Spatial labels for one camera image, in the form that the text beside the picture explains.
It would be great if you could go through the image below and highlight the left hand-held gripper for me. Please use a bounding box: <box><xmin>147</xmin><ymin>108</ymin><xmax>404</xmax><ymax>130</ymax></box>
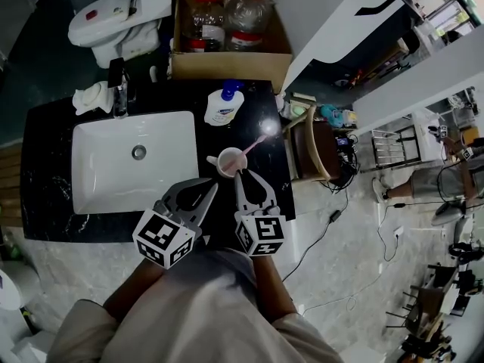
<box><xmin>132</xmin><ymin>178</ymin><xmax>219</xmax><ymax>269</ymax></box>

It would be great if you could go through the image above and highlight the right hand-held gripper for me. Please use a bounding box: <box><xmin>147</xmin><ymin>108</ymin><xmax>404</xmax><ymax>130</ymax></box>
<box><xmin>233</xmin><ymin>169</ymin><xmax>287</xmax><ymax>257</ymax></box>

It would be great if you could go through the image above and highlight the pink toothbrush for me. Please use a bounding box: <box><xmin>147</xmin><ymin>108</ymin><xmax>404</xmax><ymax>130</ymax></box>
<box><xmin>221</xmin><ymin>134</ymin><xmax>270</xmax><ymax>173</ymax></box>

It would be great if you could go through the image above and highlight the white cup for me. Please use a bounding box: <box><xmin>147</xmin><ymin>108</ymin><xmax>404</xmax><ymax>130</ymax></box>
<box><xmin>206</xmin><ymin>147</ymin><xmax>249</xmax><ymax>180</ymax></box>

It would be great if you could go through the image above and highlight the person's right forearm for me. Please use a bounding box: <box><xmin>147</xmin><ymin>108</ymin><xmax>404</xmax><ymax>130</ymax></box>
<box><xmin>252</xmin><ymin>255</ymin><xmax>298</xmax><ymax>324</ymax></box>

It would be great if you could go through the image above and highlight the person's left forearm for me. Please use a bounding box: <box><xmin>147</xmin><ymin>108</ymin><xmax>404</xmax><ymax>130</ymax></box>
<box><xmin>102</xmin><ymin>257</ymin><xmax>166</xmax><ymax>323</ymax></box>

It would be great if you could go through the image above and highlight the wooden chair brown seat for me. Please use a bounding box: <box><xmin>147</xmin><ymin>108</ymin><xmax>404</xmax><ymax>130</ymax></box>
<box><xmin>281</xmin><ymin>104</ymin><xmax>343</xmax><ymax>183</ymax></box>

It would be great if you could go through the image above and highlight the white rectangular sink basin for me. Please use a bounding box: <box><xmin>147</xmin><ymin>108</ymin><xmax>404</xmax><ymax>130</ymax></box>
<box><xmin>70</xmin><ymin>110</ymin><xmax>200</xmax><ymax>216</ymax></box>

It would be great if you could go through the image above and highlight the white soap bottle blue pump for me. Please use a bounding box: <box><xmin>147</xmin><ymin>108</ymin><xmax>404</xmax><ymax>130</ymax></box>
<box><xmin>203</xmin><ymin>80</ymin><xmax>246</xmax><ymax>127</ymax></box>

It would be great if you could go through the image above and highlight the green white container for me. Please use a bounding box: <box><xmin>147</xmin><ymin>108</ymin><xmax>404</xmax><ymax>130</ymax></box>
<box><xmin>289</xmin><ymin>100</ymin><xmax>308</xmax><ymax>119</ymax></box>

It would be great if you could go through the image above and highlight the person's light shirt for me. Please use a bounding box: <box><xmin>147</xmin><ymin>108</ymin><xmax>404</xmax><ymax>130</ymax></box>
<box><xmin>45</xmin><ymin>250</ymin><xmax>345</xmax><ymax>363</ymax></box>

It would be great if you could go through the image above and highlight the teal cloth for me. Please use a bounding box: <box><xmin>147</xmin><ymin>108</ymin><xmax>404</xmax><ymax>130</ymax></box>
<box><xmin>319</xmin><ymin>103</ymin><xmax>343</xmax><ymax>128</ymax></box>

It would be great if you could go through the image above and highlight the chrome faucet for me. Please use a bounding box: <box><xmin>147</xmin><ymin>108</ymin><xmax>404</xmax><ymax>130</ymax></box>
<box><xmin>107</xmin><ymin>57</ymin><xmax>133</xmax><ymax>119</ymax></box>

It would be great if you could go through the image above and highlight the large open cardboard box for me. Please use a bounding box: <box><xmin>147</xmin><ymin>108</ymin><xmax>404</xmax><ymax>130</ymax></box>
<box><xmin>168</xmin><ymin>0</ymin><xmax>294</xmax><ymax>94</ymax></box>

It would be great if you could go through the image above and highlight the metal rack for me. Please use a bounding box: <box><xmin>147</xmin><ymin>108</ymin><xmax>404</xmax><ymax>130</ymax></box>
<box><xmin>370</xmin><ymin>125</ymin><xmax>423</xmax><ymax>172</ymax></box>

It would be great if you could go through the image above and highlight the white crumpled cloth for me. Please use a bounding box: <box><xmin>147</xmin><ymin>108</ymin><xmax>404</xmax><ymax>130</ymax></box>
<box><xmin>71</xmin><ymin>81</ymin><xmax>113</xmax><ymax>116</ymax></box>

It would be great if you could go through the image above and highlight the wooden slatted panel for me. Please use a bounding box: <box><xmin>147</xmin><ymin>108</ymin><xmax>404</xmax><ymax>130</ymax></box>
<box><xmin>0</xmin><ymin>147</ymin><xmax>23</xmax><ymax>228</ymax></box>

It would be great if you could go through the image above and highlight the white folding table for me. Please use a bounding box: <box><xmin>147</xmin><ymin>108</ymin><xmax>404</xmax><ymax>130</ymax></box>
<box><xmin>410</xmin><ymin>107</ymin><xmax>447</xmax><ymax>162</ymax></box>

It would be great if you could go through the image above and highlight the clear plastic jug red cap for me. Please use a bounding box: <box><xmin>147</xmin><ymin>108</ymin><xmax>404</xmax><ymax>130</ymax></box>
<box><xmin>222</xmin><ymin>0</ymin><xmax>273</xmax><ymax>52</ymax></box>
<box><xmin>185</xmin><ymin>0</ymin><xmax>228</xmax><ymax>52</ymax></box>

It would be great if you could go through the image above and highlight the white toilet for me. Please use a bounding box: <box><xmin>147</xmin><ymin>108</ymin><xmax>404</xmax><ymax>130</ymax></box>
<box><xmin>67</xmin><ymin>0</ymin><xmax>178</xmax><ymax>70</ymax></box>

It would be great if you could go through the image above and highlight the dark brown chair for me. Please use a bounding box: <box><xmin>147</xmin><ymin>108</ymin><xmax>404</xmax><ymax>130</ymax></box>
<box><xmin>385</xmin><ymin>284</ymin><xmax>447</xmax><ymax>340</ymax></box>

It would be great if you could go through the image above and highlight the black power adapter cable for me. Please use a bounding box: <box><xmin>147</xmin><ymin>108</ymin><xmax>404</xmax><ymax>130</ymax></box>
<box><xmin>281</xmin><ymin>187</ymin><xmax>351</xmax><ymax>283</ymax></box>

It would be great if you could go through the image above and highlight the tangle of black cables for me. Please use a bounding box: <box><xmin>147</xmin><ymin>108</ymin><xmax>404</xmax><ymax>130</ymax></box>
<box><xmin>328</xmin><ymin>132</ymin><xmax>360</xmax><ymax>192</ymax></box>

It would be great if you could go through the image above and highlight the white floor cable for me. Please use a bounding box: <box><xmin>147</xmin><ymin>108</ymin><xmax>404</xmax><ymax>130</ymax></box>
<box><xmin>300</xmin><ymin>202</ymin><xmax>405</xmax><ymax>317</ymax></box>

